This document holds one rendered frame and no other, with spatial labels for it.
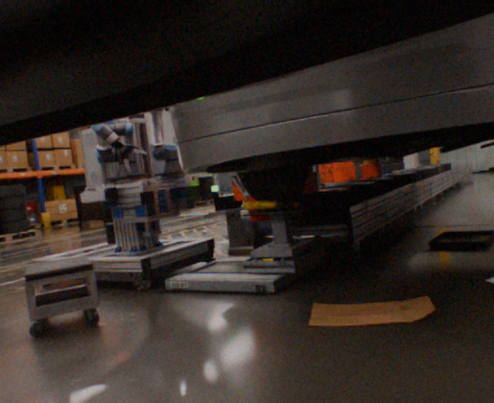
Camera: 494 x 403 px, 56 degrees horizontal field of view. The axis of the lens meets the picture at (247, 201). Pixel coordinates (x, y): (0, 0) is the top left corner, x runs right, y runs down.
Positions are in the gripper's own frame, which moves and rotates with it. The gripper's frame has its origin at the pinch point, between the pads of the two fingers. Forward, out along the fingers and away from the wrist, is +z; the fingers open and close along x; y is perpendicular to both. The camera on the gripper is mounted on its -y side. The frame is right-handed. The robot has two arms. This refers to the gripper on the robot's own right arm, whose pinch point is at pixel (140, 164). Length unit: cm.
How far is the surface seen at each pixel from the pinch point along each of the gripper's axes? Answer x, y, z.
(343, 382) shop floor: 25, -155, 91
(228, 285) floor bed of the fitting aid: 19, -11, 89
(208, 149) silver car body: -17, -82, 15
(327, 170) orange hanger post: -163, 193, 163
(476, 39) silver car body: -82, -172, 44
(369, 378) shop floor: 19, -158, 96
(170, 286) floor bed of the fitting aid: 44, 24, 70
